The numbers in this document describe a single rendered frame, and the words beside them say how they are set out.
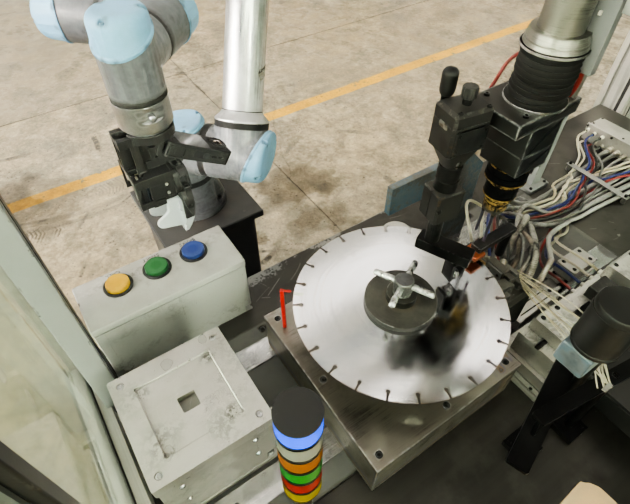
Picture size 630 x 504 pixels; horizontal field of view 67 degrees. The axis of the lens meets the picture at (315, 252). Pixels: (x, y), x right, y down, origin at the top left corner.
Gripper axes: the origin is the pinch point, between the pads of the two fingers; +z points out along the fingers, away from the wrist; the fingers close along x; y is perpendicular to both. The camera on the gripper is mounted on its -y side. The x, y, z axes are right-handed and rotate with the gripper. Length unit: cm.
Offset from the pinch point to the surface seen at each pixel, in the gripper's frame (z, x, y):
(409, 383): 2.6, 43.1, -12.3
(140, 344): 16.5, 6.5, 15.6
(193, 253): 6.6, 1.0, 1.0
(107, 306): 7.7, 3.0, 17.6
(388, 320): 1.5, 34.2, -16.0
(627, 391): 15, 60, -46
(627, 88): 15, 4, -135
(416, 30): 95, -197, -251
